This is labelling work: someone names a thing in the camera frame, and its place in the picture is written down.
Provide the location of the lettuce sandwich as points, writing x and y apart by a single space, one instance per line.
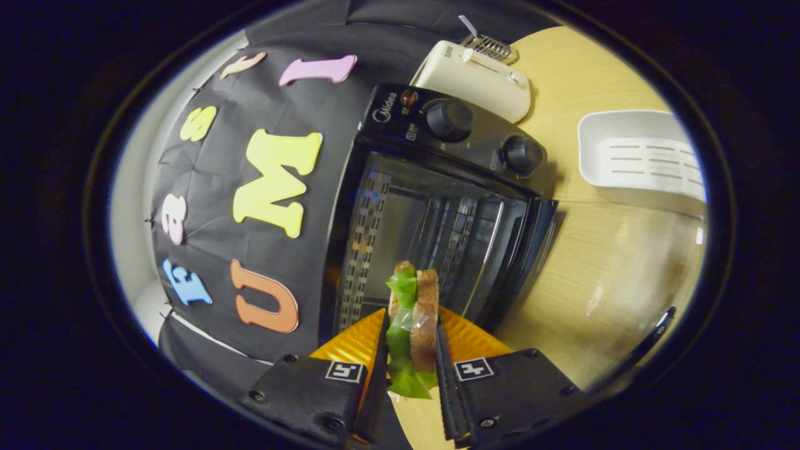
425 312

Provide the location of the white toaster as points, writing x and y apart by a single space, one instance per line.
475 84

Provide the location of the white plastic tray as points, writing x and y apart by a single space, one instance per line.
637 156

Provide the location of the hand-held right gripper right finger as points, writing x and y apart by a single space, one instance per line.
447 400

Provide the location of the metal utensil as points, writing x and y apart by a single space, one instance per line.
467 26

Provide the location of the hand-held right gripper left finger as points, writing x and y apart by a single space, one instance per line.
378 400

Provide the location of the black electric oven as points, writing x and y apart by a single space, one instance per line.
400 125

